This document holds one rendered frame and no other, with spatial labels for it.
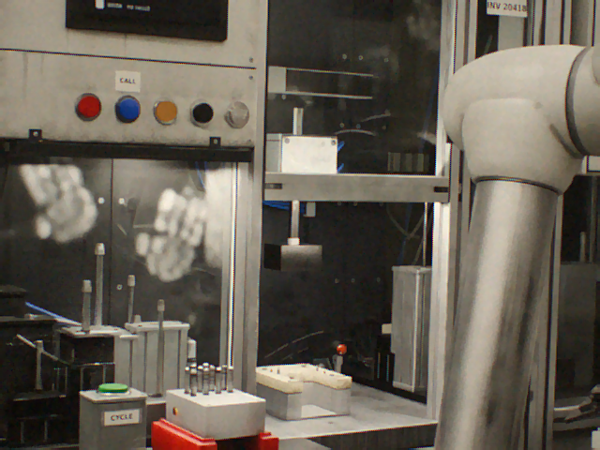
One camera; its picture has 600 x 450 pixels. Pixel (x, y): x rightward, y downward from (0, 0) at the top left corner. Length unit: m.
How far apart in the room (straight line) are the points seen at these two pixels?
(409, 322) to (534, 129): 0.90
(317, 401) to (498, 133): 0.85
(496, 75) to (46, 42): 0.63
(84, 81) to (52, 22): 0.09
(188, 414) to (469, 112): 0.58
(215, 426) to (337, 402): 0.48
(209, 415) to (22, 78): 0.53
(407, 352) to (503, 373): 0.86
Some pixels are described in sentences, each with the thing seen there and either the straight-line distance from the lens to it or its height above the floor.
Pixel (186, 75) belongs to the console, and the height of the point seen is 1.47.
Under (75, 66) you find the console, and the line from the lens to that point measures 1.72.
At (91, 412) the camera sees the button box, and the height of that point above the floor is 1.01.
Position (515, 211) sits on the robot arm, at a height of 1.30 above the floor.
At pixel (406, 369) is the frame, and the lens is 2.29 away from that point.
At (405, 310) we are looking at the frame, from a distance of 2.28.
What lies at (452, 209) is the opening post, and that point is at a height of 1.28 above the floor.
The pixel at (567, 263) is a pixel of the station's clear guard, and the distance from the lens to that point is 2.29.
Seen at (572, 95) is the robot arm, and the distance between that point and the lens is 1.43.
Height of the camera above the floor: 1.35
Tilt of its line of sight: 3 degrees down
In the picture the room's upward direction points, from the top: 2 degrees clockwise
